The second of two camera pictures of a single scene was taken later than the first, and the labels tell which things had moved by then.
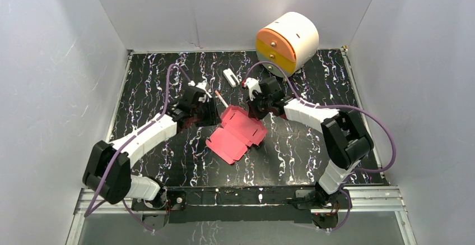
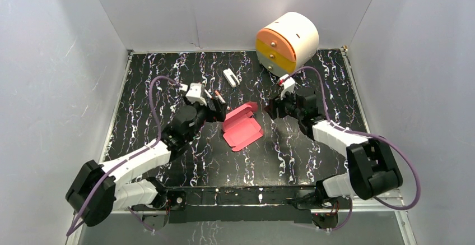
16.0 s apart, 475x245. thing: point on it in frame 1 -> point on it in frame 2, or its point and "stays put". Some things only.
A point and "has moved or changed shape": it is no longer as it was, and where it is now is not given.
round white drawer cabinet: x=290 y=41 stays put
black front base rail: x=280 y=204 stays put
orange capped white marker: x=221 y=98 stays put
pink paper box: x=239 y=129 has moved or changed shape
